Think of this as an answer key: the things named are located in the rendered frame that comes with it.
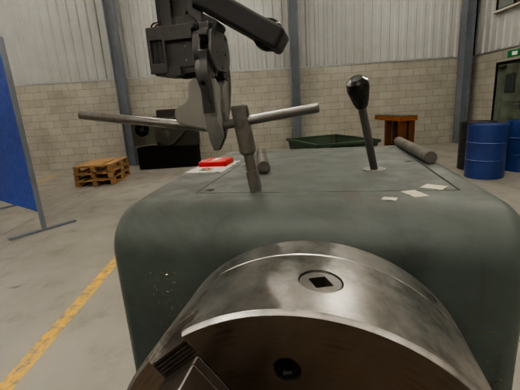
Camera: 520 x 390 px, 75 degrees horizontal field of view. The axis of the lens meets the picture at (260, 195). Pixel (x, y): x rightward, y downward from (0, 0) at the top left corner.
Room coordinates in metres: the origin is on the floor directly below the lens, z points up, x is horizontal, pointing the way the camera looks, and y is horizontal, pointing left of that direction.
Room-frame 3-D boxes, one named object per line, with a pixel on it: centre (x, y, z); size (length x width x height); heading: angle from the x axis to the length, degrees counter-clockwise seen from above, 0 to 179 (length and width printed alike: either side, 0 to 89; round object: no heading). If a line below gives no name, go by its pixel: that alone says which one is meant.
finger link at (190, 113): (0.45, 0.07, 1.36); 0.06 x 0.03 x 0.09; 77
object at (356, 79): (0.50, -0.15, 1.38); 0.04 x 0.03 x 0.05; 167
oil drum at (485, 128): (5.68, -3.83, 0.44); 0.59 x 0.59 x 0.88
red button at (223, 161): (0.73, 0.09, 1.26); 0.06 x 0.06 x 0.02; 77
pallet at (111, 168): (7.73, 3.52, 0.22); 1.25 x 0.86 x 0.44; 4
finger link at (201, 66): (0.44, 0.05, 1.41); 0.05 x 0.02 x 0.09; 167
